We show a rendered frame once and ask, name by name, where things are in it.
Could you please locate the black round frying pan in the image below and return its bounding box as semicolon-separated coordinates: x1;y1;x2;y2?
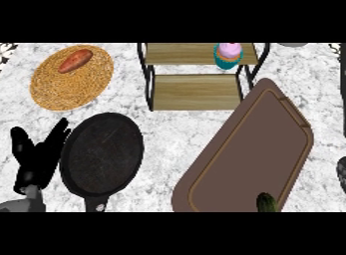
58;112;147;213

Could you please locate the orange sweet potato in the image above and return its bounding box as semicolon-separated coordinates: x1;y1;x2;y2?
58;49;95;75

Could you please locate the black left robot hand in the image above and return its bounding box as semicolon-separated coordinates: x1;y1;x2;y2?
10;117;73;196

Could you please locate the wooden tiered shelf black frame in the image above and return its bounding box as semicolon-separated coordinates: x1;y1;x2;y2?
137;43;271;113

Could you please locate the round woven straw placemat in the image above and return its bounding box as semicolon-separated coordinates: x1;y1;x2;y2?
29;44;116;112

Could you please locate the dark green cucumber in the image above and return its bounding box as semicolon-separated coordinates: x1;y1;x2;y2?
255;191;279;213

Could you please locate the brown rectangular tray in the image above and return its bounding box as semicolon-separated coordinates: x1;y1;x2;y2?
171;77;316;213

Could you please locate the pink cupcake teal wrapper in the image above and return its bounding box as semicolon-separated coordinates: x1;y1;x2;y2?
212;43;245;71

